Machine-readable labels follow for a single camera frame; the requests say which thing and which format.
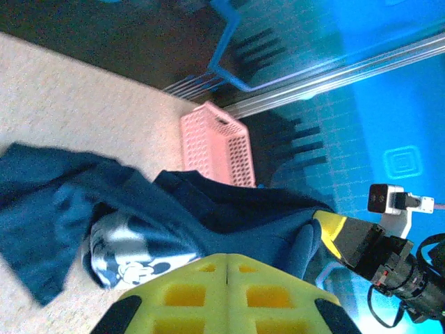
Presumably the navy cartoon print t-shirt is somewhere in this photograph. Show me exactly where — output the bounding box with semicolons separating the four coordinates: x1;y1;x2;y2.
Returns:
0;142;337;307

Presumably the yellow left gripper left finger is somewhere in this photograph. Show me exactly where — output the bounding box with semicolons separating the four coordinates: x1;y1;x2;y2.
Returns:
90;253;228;334

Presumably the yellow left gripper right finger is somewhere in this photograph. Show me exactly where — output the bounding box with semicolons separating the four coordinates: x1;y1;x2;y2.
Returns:
226;253;362;334

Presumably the aluminium corner post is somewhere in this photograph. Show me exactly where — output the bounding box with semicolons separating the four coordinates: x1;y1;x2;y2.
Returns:
222;33;445;119

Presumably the pink plastic basket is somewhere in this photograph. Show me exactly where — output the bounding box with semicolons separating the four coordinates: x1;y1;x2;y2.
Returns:
179;100;257;189

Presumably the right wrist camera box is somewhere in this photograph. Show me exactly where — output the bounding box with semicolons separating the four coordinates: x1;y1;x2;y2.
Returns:
367;183;436;240

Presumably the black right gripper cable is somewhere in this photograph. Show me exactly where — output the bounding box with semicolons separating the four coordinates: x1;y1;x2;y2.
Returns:
366;232;445;328

